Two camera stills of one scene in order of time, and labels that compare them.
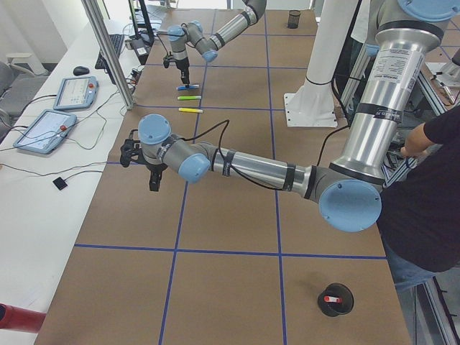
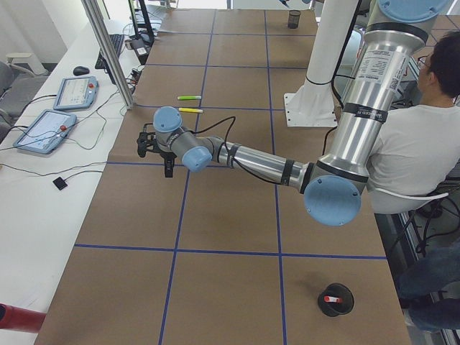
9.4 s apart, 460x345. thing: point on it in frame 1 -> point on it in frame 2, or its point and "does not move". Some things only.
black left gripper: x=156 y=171 -> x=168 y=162
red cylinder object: x=14 y=318 does not move
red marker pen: x=332 y=299 does not move
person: x=420 y=217 -> x=430 y=287
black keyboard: x=116 y=41 does not move
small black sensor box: x=60 y=183 does not move
